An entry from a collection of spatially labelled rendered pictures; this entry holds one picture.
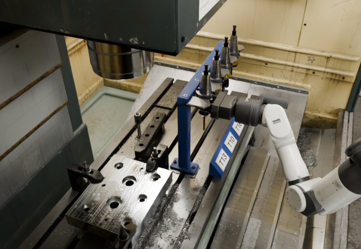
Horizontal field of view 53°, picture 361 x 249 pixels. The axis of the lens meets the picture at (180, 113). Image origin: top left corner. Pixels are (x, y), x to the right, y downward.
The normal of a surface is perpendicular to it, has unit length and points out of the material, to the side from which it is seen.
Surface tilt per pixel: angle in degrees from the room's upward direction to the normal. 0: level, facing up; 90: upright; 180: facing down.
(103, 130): 0
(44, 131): 90
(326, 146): 17
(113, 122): 0
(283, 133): 44
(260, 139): 24
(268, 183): 8
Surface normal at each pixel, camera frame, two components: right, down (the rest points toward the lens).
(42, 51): 0.92, 0.22
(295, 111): -0.17, -0.51
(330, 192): -0.92, 0.17
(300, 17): -0.39, 0.55
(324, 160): -0.28, -0.84
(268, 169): 0.04, -0.87
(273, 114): -0.28, -0.19
